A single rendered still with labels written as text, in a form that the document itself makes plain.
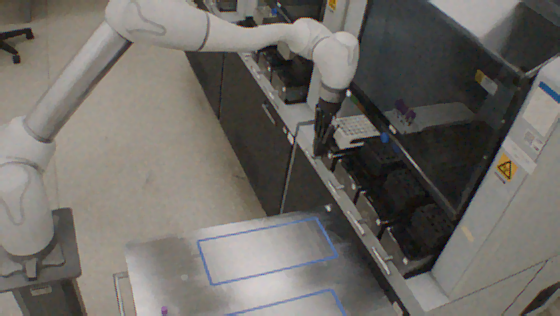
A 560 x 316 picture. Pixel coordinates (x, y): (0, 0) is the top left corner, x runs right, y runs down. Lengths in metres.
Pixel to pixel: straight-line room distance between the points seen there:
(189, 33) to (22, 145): 0.57
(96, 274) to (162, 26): 1.39
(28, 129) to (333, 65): 0.87
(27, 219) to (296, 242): 0.69
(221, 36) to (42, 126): 0.55
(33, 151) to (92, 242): 1.03
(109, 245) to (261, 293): 1.26
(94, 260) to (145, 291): 1.12
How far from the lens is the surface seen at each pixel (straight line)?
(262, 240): 1.28
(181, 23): 1.11
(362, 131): 1.64
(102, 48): 1.28
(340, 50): 1.39
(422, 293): 1.41
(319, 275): 1.24
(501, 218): 1.20
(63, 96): 1.33
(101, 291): 2.18
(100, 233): 2.38
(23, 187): 1.26
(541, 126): 1.08
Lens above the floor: 1.81
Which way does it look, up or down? 41 degrees down
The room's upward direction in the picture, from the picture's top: 10 degrees clockwise
